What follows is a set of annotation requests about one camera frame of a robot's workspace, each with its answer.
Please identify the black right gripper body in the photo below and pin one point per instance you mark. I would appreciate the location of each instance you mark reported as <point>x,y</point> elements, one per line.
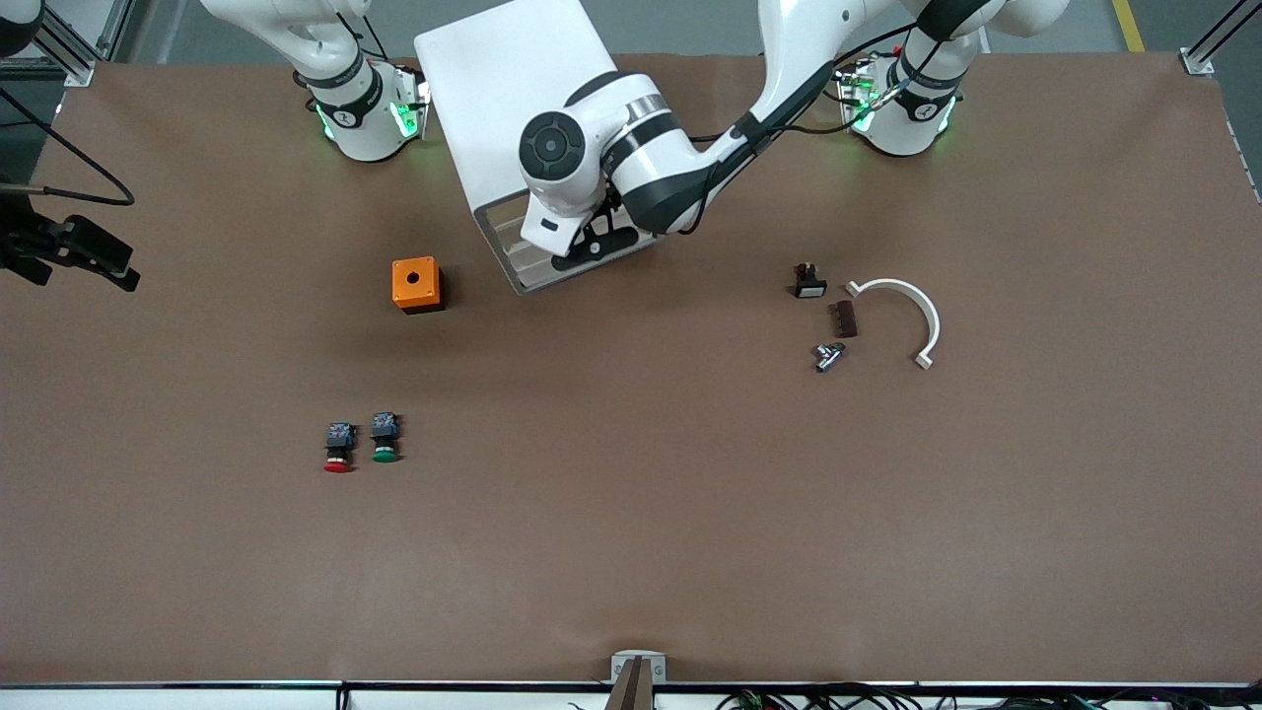
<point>30,240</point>

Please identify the white sliding drawer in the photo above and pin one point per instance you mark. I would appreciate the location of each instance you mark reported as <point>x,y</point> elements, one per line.
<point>532,266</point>

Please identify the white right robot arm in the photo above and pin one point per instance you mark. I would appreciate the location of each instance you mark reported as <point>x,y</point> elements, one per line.
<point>335,79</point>

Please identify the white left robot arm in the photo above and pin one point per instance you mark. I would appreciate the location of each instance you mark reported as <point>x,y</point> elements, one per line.
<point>641,148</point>

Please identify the white drawer cabinet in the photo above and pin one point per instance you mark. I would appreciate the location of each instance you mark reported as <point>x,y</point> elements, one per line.
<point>493,89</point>

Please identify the green mushroom push button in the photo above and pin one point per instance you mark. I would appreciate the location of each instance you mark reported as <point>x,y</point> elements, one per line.
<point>385,439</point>

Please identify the red mushroom push button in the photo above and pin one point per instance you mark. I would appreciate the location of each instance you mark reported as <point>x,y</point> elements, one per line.
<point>340,449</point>

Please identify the silver metal fitting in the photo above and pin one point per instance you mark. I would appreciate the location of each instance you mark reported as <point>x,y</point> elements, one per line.
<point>828,356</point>

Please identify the brown terminal block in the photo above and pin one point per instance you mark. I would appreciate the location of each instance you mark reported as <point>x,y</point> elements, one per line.
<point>845,319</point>

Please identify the orange button enclosure box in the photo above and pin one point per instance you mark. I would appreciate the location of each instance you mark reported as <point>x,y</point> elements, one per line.
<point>414,283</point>

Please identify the aluminium frame profile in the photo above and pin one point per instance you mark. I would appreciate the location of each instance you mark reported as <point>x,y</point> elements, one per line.
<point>1218,35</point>
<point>74,44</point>

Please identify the small black switch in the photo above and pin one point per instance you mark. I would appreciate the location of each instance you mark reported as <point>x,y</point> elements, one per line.
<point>808,281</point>

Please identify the white curved plastic bracket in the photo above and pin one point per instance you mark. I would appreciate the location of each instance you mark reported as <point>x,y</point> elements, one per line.
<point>902,301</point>

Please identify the grey table edge bracket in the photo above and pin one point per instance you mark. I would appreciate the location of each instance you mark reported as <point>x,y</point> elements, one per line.
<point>639,666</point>

